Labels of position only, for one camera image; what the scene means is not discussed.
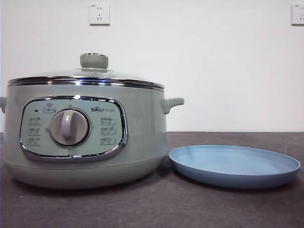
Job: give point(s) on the glass lid with green knob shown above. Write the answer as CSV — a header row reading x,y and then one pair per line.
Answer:
x,y
94,62

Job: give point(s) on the pale green electric steamer pot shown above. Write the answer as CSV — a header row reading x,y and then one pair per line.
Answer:
x,y
142,142

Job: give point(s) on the blue round plate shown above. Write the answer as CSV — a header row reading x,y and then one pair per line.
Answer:
x,y
228,164

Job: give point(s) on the white wall socket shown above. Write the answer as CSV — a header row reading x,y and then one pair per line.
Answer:
x,y
99,14
299,14

